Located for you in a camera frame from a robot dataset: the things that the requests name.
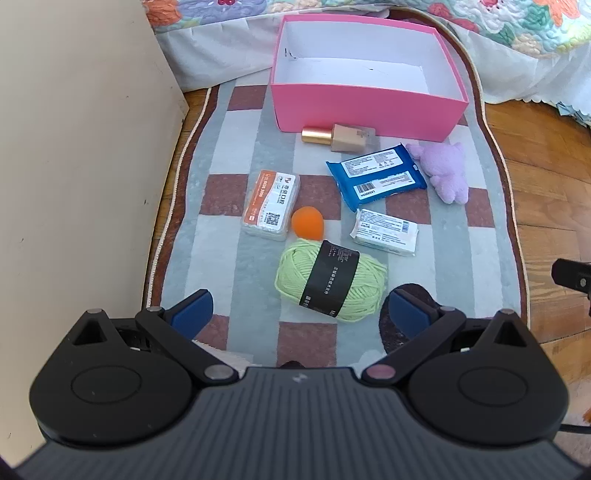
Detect orange and white card box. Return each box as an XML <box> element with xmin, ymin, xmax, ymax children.
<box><xmin>241</xmin><ymin>169</ymin><xmax>302</xmax><ymax>243</ymax></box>

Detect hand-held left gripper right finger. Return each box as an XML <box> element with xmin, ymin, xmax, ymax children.
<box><xmin>361</xmin><ymin>285</ymin><xmax>534</xmax><ymax>384</ymax></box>

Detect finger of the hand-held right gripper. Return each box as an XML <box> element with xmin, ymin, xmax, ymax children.
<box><xmin>551</xmin><ymin>258</ymin><xmax>591</xmax><ymax>319</ymax></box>

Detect checkered rug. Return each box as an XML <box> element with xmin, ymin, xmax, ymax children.
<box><xmin>141</xmin><ymin>7</ymin><xmax>531</xmax><ymax>370</ymax></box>

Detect green yarn ball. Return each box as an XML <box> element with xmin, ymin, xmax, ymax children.
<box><xmin>274</xmin><ymin>237</ymin><xmax>387</xmax><ymax>323</ymax></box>

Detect purple plush bear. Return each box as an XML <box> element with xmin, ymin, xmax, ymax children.
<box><xmin>405</xmin><ymin>141</ymin><xmax>470</xmax><ymax>205</ymax></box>

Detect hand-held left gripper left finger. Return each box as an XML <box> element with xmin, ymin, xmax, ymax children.
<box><xmin>71</xmin><ymin>288</ymin><xmax>239</xmax><ymax>384</ymax></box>

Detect pile of papers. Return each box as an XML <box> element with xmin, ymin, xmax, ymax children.
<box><xmin>556</xmin><ymin>102</ymin><xmax>591</xmax><ymax>126</ymax></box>

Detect floral quilt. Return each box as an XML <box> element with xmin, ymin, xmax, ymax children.
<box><xmin>141</xmin><ymin>0</ymin><xmax>591</xmax><ymax>61</ymax></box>

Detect foundation bottle with gold cap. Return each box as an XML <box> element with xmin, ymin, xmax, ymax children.
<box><xmin>301</xmin><ymin>122</ymin><xmax>377</xmax><ymax>154</ymax></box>

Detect pink cardboard box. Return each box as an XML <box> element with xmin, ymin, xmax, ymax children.
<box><xmin>269</xmin><ymin>15</ymin><xmax>469</xmax><ymax>141</ymax></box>

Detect cream cabinet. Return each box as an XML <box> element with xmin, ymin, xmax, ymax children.
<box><xmin>0</xmin><ymin>0</ymin><xmax>190</xmax><ymax>468</ymax></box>

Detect orange makeup sponge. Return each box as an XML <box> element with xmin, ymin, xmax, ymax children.
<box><xmin>291</xmin><ymin>207</ymin><xmax>325</xmax><ymax>241</ymax></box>

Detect blue wet wipes packet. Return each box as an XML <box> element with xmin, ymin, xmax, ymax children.
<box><xmin>325</xmin><ymin>145</ymin><xmax>428</xmax><ymax>208</ymax></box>

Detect white tissue packet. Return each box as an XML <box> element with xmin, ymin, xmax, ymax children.
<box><xmin>349</xmin><ymin>209</ymin><xmax>420</xmax><ymax>257</ymax></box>

